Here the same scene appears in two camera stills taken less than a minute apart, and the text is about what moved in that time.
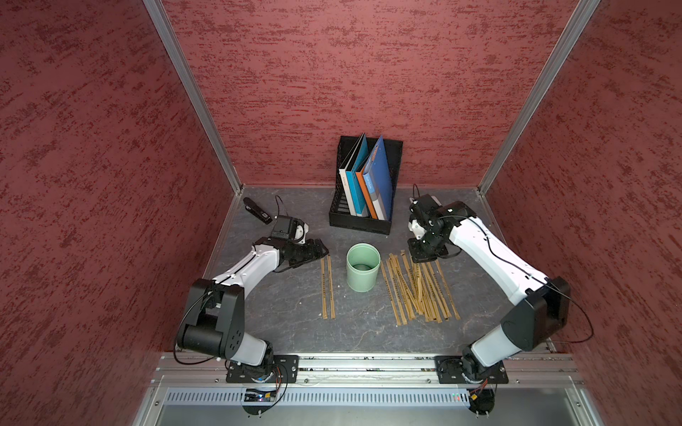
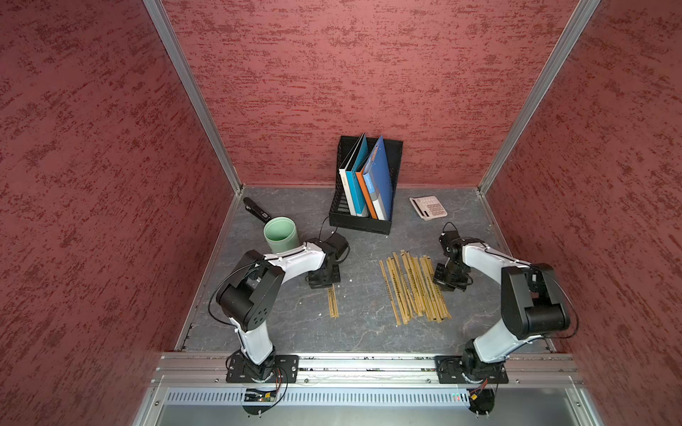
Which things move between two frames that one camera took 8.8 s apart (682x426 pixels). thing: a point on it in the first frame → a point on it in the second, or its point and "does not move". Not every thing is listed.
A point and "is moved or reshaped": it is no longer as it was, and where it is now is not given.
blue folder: x=380 y=169 does not move
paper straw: x=323 y=289 → x=330 y=303
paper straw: x=424 y=290 does not move
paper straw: x=394 y=312 does not move
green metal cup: x=362 y=265 is moved or reshaped
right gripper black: x=419 y=256 → x=450 y=287
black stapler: x=257 y=211 does not move
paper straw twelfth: x=431 y=282 → x=416 y=285
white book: x=343 y=172 does not move
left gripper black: x=310 y=255 → x=313 y=282
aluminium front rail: x=174 y=370 does not move
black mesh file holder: x=339 y=214 does not move
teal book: x=360 y=158 does not move
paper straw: x=388 y=261 does not move
